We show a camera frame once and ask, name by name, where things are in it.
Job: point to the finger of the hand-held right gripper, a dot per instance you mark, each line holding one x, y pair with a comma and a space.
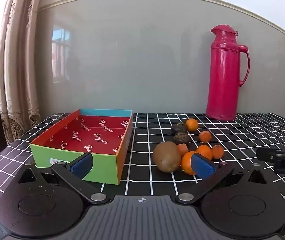
265, 154

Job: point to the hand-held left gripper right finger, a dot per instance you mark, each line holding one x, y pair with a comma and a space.
202, 167

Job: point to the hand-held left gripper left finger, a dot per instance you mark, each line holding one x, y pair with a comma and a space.
82, 166

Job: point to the orange tangerine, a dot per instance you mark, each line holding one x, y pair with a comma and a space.
192, 125
205, 151
187, 163

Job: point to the small orange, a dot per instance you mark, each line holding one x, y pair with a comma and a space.
217, 151

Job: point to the orange carrot piece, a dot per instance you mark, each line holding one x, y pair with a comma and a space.
205, 136
183, 149

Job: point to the dark mangosteen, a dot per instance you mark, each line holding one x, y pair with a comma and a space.
181, 138
178, 128

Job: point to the colourful cardboard box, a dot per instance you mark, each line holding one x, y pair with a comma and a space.
100, 135

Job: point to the brown kiwi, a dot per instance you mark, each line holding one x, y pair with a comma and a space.
166, 156

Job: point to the pink thermos jug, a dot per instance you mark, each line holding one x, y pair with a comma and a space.
222, 80

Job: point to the beige curtain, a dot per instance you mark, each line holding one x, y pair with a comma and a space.
20, 80

